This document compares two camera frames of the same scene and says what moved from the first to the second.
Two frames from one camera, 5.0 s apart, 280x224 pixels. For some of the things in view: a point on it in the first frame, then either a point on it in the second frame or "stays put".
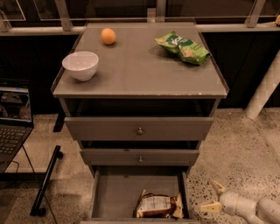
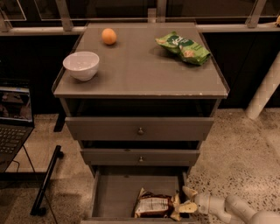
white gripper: [228, 201] -> [203, 203]
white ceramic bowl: [80, 65] stays put
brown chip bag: [157, 206] stays put
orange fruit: [108, 36] stays put
